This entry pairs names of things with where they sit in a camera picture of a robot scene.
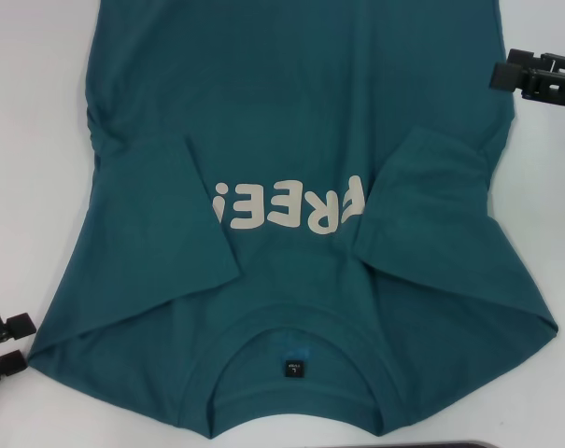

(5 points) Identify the teal blue printed t-shirt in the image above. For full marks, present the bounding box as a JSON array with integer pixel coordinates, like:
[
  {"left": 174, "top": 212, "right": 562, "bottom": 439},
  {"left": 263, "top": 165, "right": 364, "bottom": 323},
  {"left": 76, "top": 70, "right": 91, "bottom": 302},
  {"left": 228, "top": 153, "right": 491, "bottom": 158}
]
[{"left": 27, "top": 0, "right": 558, "bottom": 414}]

